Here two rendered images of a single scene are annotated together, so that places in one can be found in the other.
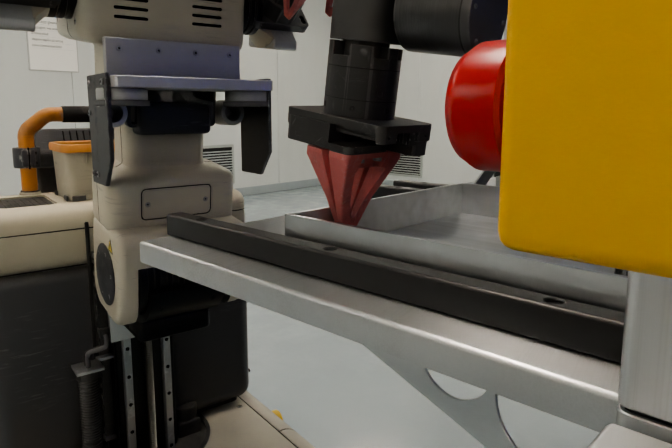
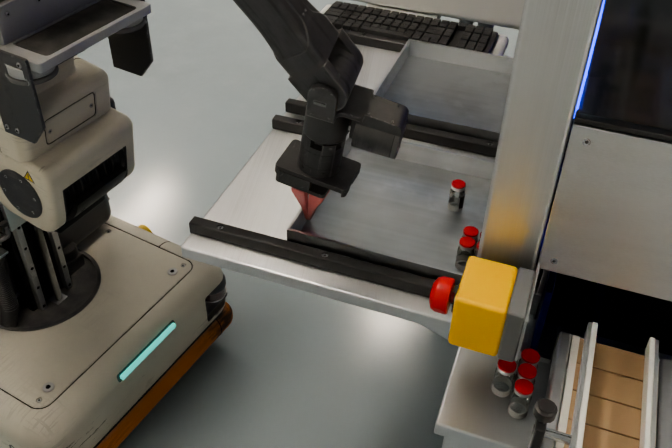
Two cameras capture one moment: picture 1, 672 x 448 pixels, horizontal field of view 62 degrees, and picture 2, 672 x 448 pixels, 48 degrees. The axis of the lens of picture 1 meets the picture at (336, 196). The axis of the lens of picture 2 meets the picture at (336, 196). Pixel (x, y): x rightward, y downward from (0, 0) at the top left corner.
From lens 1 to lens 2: 73 cm
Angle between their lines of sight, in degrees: 37
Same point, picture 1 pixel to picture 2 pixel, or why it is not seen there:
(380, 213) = not seen: hidden behind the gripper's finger
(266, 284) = (298, 280)
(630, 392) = not seen: hidden behind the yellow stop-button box
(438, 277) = (389, 275)
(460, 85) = (436, 302)
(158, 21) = not seen: outside the picture
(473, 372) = (411, 317)
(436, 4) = (377, 143)
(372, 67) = (334, 154)
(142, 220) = (47, 145)
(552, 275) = (436, 272)
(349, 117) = (321, 177)
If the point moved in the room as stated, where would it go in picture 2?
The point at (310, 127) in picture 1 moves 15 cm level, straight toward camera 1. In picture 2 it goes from (295, 180) to (345, 251)
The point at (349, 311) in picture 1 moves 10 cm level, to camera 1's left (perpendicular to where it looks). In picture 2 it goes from (351, 295) to (278, 316)
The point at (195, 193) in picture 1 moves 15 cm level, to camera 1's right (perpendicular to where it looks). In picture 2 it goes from (83, 105) to (165, 89)
